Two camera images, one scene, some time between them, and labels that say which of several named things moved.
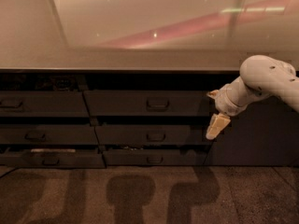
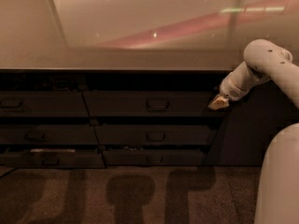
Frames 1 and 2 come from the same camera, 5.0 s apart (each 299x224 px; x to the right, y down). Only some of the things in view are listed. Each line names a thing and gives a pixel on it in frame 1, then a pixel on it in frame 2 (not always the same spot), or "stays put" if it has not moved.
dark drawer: (161, 157) stays put
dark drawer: (150, 103) stays put
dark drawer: (152, 135) stays put
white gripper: (223, 102) to (231, 91)
